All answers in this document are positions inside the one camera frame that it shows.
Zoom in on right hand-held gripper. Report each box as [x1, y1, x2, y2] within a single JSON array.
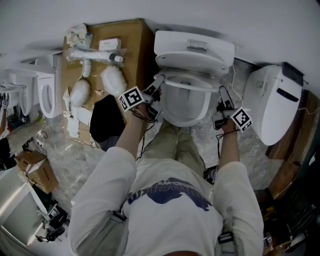
[[211, 85, 254, 133]]

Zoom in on person's beige trousers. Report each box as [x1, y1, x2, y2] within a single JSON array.
[[142, 119, 207, 173]]

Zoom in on grey harness strap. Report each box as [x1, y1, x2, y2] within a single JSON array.
[[217, 231, 238, 256], [99, 211, 128, 256]]

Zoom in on white paper strip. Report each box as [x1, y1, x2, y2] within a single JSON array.
[[65, 116, 81, 139]]

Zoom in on white corrugated hose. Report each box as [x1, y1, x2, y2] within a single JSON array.
[[80, 58, 94, 78]]

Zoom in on round bagged white foam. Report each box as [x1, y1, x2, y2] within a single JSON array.
[[100, 65, 128, 97]]

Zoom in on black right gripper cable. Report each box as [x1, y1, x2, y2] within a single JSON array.
[[215, 129, 238, 171]]

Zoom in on thin white cord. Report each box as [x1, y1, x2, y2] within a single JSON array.
[[297, 106, 320, 116]]

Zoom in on metal cabinet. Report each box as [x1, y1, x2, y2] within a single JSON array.
[[0, 167, 50, 252]]

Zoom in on dark equipment rack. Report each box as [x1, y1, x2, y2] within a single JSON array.
[[254, 139, 320, 256]]

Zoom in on black waist device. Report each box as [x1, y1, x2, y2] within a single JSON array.
[[203, 165, 219, 185]]

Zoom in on white toilet bowl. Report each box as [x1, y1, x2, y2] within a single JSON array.
[[153, 29, 237, 129]]

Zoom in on white folded paper sheet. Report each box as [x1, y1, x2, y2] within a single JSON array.
[[75, 106, 93, 127]]

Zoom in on oval bagged white foam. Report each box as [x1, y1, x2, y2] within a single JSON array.
[[69, 79, 91, 107]]

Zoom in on crumpled pale cloth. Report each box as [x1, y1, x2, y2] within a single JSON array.
[[65, 23, 88, 48]]

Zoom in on pile of black equipment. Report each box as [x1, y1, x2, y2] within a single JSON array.
[[36, 207, 68, 243]]

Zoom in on person's right forearm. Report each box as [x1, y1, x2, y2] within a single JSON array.
[[216, 123, 241, 167]]

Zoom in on white toilet lid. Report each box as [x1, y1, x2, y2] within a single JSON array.
[[154, 51, 230, 77]]

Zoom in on white bagged pipe fitting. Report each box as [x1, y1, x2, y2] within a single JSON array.
[[63, 47, 125, 67]]

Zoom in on dark wooden planks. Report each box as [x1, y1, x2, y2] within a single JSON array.
[[264, 89, 320, 201]]

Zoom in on white floor cable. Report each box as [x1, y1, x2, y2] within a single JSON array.
[[231, 63, 251, 111]]

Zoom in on person's white printed shirt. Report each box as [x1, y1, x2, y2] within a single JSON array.
[[67, 146, 265, 256]]

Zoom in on white smart toilet black panel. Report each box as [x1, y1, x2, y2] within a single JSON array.
[[242, 61, 305, 147]]

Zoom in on large brown cardboard box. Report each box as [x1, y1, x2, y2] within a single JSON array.
[[60, 17, 161, 148]]

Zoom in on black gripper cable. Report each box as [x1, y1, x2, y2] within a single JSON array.
[[215, 129, 238, 171], [134, 112, 161, 162]]

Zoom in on person's left forearm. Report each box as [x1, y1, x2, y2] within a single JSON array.
[[115, 104, 151, 157]]

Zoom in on chrome flush button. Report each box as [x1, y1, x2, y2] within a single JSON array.
[[186, 39, 208, 53]]

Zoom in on black cloth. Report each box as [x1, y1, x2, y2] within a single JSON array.
[[89, 94, 127, 144]]

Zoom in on small white box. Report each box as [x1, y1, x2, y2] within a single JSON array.
[[98, 38, 123, 51]]

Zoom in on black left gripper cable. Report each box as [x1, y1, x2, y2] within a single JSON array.
[[134, 112, 161, 162]]

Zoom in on grey cloth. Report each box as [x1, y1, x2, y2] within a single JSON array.
[[98, 136, 121, 152]]

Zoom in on small brown cardboard box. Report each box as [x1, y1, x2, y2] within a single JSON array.
[[14, 149, 60, 195]]

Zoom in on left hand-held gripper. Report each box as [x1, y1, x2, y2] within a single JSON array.
[[117, 73, 167, 123]]

